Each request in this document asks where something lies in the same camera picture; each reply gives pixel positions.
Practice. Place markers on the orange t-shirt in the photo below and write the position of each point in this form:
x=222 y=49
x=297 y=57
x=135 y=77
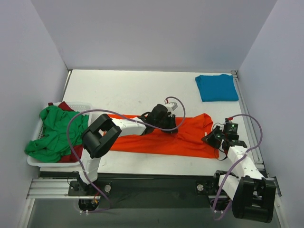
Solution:
x=186 y=142

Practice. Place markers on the green t-shirt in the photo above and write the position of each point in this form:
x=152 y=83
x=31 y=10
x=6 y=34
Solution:
x=53 y=143

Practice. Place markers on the white perforated plastic basket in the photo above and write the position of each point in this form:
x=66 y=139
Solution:
x=76 y=106

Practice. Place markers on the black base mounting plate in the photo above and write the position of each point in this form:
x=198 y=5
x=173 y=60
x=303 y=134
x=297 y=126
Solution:
x=144 y=191

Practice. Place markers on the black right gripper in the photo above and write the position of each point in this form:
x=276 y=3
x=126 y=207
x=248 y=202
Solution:
x=212 y=136

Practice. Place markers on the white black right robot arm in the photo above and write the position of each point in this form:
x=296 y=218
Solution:
x=243 y=188

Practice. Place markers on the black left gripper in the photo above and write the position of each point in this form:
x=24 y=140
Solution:
x=171 y=124

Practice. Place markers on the folded blue t-shirt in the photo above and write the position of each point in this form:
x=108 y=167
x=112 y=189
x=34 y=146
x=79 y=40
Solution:
x=216 y=88

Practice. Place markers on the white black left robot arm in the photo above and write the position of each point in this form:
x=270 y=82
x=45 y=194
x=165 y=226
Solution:
x=101 y=135

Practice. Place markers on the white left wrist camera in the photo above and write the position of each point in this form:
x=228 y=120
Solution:
x=171 y=106

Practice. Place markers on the dark red t-shirt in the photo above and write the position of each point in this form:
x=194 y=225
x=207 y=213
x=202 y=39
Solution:
x=70 y=158

